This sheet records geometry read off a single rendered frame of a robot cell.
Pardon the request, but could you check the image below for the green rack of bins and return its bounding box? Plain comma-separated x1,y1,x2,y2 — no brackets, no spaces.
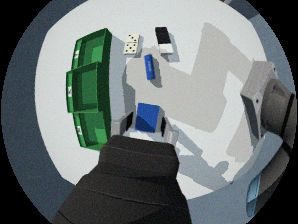
66,28,112,151

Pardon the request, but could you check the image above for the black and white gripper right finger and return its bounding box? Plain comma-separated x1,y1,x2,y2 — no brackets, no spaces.
160,117,179,148

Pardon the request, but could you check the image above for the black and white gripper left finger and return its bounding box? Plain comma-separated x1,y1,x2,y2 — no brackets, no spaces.
111,111,133,137

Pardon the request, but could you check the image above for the white domino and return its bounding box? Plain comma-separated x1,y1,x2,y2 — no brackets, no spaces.
123,33,140,55

